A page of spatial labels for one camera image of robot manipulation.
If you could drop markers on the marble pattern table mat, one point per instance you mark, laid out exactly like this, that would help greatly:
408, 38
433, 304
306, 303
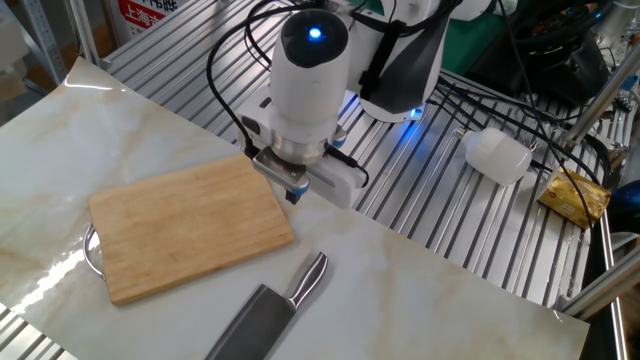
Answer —
400, 300

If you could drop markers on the wooden cutting board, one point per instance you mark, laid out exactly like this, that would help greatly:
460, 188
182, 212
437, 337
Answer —
175, 225

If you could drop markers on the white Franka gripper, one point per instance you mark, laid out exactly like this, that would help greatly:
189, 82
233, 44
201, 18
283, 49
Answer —
257, 122

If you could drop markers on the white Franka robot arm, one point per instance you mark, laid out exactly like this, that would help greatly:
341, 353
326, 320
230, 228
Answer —
310, 100

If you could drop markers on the steel cleaver knife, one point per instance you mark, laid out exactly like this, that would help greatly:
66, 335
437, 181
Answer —
260, 320

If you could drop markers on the silver wrist camera blue end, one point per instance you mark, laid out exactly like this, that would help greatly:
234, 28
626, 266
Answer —
280, 170

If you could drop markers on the grey perforated shelf upright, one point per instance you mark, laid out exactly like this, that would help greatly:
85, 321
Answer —
45, 45

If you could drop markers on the black bag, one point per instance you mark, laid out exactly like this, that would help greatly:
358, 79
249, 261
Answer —
565, 65

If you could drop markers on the red white printed sign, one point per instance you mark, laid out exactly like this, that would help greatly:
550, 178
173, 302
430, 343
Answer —
142, 15

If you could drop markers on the white LED bulb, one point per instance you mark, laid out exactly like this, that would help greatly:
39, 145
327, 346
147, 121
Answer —
500, 155

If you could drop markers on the aluminium frame post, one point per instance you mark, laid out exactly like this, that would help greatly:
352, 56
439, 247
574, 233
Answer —
605, 287
600, 97
82, 30

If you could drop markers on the dark blue round object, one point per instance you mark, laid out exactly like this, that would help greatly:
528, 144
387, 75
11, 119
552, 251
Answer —
627, 205

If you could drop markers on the gold foil packet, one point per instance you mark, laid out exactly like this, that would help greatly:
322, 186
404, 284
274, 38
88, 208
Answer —
570, 197

